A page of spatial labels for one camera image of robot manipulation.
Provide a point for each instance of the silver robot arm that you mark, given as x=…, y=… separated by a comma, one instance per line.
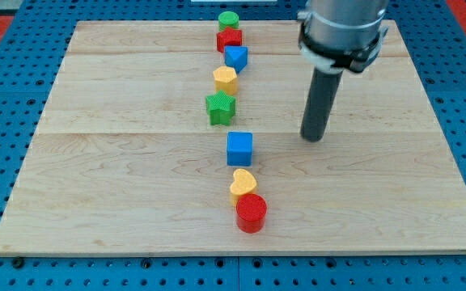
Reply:
x=338, y=35

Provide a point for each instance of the green star block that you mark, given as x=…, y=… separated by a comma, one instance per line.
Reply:
x=220, y=107

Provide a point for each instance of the red star block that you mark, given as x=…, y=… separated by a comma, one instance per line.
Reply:
x=228, y=37

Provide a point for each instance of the blue cube block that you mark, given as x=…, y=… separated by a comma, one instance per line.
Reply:
x=239, y=149

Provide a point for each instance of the yellow heart block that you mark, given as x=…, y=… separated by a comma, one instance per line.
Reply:
x=243, y=183

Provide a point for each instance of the red cylinder block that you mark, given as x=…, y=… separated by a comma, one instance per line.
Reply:
x=251, y=210

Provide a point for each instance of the yellow hexagon block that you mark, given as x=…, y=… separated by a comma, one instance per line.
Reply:
x=225, y=79

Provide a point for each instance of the blue triangle block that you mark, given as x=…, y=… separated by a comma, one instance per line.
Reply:
x=236, y=57

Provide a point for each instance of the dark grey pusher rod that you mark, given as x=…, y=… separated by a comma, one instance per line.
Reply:
x=320, y=99

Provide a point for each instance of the wooden board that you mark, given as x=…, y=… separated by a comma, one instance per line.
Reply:
x=124, y=162

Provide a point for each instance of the green cylinder block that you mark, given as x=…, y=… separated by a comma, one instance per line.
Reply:
x=228, y=19

